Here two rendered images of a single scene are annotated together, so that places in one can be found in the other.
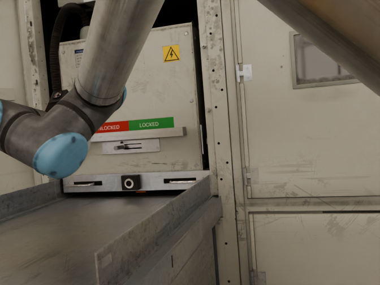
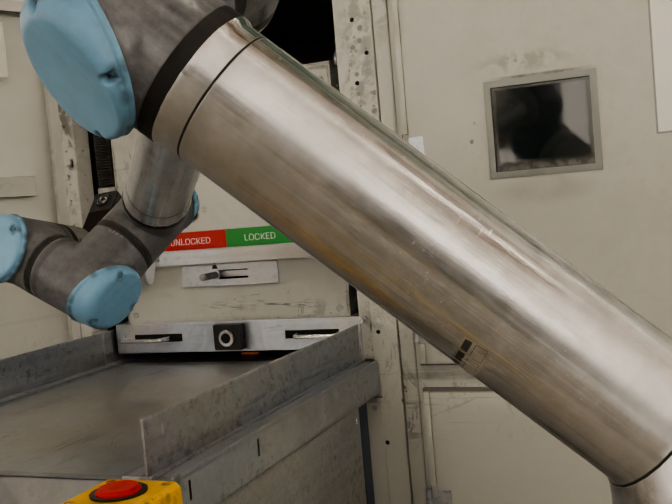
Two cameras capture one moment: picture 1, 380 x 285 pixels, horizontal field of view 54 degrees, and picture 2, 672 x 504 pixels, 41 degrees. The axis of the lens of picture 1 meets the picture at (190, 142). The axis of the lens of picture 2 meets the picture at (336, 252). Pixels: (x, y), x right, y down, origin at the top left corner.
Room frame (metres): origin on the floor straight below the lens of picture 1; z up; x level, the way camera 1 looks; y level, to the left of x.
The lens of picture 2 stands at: (-0.46, -0.20, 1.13)
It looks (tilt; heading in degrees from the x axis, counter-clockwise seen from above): 3 degrees down; 6
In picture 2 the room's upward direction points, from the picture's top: 5 degrees counter-clockwise
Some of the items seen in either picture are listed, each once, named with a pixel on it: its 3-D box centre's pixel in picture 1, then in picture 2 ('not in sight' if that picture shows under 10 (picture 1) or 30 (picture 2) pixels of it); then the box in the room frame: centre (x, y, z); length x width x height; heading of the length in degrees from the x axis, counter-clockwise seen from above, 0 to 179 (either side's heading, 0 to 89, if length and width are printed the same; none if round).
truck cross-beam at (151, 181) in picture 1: (135, 180); (238, 333); (1.28, 0.20, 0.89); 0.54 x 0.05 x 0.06; 74
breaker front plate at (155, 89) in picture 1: (126, 106); (222, 205); (1.26, 0.20, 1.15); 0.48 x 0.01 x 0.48; 74
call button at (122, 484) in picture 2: not in sight; (118, 495); (0.28, 0.09, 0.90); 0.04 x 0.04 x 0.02
